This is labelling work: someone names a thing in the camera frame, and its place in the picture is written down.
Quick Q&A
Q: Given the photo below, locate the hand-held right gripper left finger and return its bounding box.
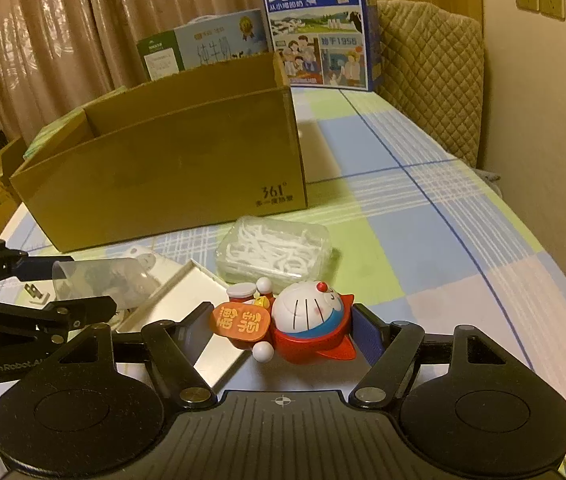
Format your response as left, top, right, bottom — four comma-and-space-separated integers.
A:
56, 302, 219, 411

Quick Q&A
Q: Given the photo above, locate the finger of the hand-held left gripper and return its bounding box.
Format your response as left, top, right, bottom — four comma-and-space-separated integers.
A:
0, 239, 78, 292
0, 294, 118, 347

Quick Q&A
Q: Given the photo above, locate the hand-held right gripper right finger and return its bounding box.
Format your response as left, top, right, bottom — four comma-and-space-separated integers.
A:
348, 302, 510, 409

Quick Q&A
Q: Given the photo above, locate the small white charger plug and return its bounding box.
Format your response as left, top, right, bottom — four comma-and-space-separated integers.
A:
24, 283, 60, 309

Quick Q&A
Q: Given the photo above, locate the red and blue cat figurine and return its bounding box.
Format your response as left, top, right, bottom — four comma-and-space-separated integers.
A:
210, 276, 360, 364

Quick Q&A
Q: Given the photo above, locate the clear plastic container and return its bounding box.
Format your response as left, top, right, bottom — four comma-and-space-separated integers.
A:
52, 257, 160, 312

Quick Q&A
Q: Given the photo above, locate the brown cardboard box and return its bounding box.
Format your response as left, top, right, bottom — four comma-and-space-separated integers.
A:
9, 51, 309, 254

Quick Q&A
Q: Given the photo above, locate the white shallow tray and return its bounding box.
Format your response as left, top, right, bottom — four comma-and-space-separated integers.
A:
110, 259, 260, 393

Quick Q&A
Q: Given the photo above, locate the clear box of floss picks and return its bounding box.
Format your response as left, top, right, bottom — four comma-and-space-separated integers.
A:
215, 216, 334, 287

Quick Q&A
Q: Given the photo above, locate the green drink carton pack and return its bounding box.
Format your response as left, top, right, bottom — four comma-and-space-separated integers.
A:
23, 85, 130, 162

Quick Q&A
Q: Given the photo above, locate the beige curtain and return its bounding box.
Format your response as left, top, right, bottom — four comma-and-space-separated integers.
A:
0, 0, 272, 147

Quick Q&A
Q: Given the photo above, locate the beige quilted chair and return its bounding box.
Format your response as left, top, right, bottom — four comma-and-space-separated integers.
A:
375, 0, 486, 169

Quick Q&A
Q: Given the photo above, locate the light blue milk carton box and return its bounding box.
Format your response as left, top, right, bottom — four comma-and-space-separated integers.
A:
136, 8, 270, 83

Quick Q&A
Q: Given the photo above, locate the dark blue milk carton box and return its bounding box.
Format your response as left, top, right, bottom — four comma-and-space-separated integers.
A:
259, 0, 382, 94

